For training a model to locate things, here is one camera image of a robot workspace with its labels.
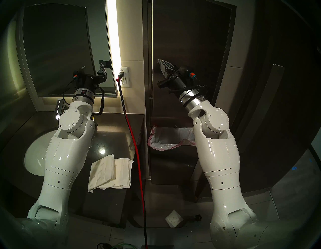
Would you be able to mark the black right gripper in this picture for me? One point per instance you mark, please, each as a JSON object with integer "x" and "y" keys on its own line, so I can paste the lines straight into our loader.
{"x": 181, "y": 84}

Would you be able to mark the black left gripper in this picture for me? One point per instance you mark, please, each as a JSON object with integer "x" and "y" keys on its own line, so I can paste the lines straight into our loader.
{"x": 87, "y": 82}

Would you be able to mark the stainless steel dispenser door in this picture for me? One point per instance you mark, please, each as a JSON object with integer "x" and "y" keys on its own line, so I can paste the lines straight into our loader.
{"x": 195, "y": 37}

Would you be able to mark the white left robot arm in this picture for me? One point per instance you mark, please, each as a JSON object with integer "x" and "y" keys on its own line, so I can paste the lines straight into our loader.
{"x": 65, "y": 155}

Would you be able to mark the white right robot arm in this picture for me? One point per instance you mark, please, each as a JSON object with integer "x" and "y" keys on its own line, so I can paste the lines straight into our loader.
{"x": 218, "y": 163}

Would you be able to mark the white folded paper towel stack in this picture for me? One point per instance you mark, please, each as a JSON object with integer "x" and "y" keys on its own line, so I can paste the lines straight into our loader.
{"x": 123, "y": 173}

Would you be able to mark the white crumpled paper towel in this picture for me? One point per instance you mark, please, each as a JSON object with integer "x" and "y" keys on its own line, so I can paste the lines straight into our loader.
{"x": 174, "y": 219}

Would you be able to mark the chrome sink faucet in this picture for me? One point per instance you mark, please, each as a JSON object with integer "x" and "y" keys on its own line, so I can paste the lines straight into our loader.
{"x": 59, "y": 109}

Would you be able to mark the pink trash bin liner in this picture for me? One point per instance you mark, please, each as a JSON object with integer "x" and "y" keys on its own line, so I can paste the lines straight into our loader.
{"x": 170, "y": 136}

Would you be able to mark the stainless steel waste bin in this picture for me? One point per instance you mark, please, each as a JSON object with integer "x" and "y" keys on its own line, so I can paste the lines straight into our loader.
{"x": 173, "y": 165}

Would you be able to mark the white oval sink basin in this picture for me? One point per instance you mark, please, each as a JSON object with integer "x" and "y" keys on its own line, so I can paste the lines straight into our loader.
{"x": 35, "y": 158}

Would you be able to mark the cabinet door with metal edge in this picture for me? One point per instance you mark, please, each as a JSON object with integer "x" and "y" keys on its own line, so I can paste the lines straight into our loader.
{"x": 265, "y": 100}

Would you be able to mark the small black star knob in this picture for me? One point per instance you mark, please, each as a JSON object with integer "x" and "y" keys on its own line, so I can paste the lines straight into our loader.
{"x": 198, "y": 218}

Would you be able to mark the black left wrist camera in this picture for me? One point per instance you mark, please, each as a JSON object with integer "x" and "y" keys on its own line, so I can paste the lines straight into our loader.
{"x": 76, "y": 75}

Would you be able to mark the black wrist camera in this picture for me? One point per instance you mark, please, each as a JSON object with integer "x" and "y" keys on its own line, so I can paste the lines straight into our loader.
{"x": 186, "y": 71}
{"x": 76, "y": 75}

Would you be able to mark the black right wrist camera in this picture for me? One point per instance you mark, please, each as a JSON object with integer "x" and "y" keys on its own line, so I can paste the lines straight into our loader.
{"x": 186, "y": 71}

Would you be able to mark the white wall power outlet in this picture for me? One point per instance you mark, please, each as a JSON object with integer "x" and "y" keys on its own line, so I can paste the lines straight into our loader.
{"x": 126, "y": 84}

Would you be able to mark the framed wall mirror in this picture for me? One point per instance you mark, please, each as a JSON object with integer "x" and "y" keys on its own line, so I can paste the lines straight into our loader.
{"x": 57, "y": 45}

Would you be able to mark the vertical wall light strip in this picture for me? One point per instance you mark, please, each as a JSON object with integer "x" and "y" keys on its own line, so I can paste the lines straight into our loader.
{"x": 112, "y": 30}

